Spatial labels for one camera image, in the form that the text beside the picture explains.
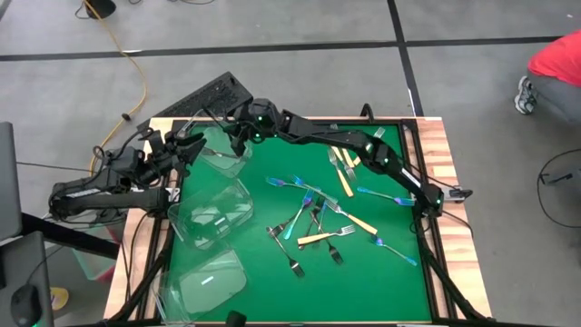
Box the person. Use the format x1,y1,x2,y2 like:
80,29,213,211
513,29,581,126

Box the yellow extension cable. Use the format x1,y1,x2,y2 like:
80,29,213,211
83,0,149,176

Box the black floor cable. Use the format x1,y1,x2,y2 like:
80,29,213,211
537,148,581,229

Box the black pedestal stand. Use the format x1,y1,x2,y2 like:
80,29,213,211
84,0,118,20

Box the dark grey desk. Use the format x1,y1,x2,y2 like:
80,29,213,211
0,230,54,327

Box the grey flat slab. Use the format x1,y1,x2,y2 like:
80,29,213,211
0,121,23,243

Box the black desk crossbar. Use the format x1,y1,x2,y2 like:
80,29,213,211
18,212,122,261

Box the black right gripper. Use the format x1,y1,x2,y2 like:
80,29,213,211
225,98,283,158

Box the black computer mouse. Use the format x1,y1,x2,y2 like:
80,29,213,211
9,283,43,327

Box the pile of mixed forks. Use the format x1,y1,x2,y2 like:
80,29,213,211
310,206,345,266

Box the yellow round disc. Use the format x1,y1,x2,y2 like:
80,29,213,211
48,287,70,312

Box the clear plastic bin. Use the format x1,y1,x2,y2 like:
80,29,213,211
153,248,249,326
166,177,254,251
175,108,254,180

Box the green table mat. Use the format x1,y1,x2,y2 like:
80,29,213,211
161,123,432,322

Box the black rounded object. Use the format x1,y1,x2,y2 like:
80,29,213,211
225,310,248,327

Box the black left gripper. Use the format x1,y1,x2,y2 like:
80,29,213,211
143,128,209,178

